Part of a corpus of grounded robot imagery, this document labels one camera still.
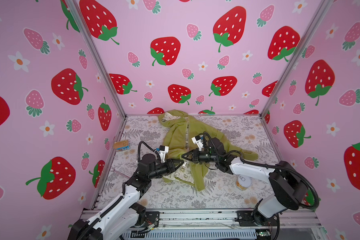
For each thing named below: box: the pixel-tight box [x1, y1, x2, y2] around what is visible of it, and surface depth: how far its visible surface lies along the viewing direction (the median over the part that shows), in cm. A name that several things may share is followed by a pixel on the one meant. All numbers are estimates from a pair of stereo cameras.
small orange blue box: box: [113, 140, 130, 151], surface depth 100 cm
